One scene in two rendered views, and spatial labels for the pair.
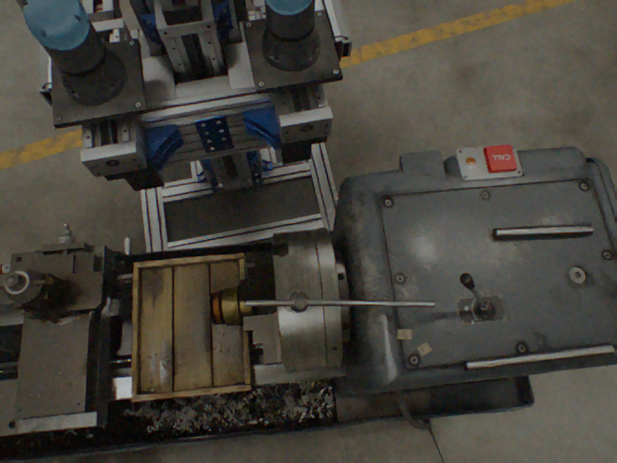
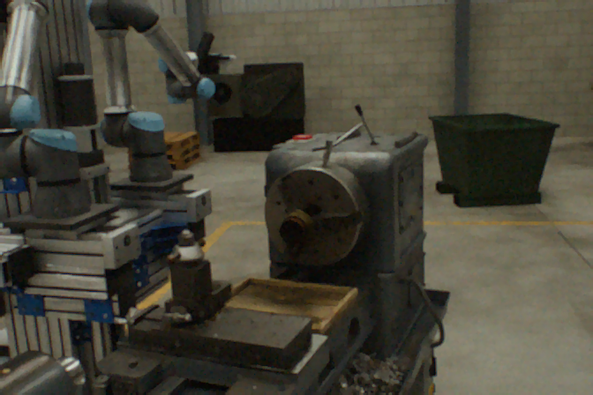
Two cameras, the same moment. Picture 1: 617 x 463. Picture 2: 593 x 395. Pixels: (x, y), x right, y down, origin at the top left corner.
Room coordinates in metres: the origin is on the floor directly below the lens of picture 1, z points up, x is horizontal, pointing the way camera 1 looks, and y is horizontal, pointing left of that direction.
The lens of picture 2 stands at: (-0.77, 1.67, 1.56)
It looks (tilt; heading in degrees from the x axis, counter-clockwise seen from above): 13 degrees down; 302
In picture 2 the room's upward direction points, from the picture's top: 2 degrees counter-clockwise
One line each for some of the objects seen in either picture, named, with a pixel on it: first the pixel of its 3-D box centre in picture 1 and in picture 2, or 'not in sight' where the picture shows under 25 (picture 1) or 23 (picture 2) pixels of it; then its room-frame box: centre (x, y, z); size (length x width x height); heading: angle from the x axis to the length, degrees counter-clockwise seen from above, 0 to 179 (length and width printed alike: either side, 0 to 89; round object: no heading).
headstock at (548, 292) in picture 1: (467, 276); (350, 193); (0.30, -0.37, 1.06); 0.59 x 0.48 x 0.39; 99
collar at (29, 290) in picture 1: (20, 284); (187, 250); (0.20, 0.63, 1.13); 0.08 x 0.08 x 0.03
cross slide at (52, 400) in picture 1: (59, 325); (215, 330); (0.14, 0.62, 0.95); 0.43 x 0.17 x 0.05; 9
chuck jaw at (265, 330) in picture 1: (270, 343); (334, 220); (0.11, 0.08, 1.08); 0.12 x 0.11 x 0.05; 9
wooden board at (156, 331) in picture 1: (191, 324); (280, 306); (0.17, 0.31, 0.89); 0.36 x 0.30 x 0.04; 9
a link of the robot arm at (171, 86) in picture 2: not in sight; (179, 89); (0.94, -0.19, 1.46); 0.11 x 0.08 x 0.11; 174
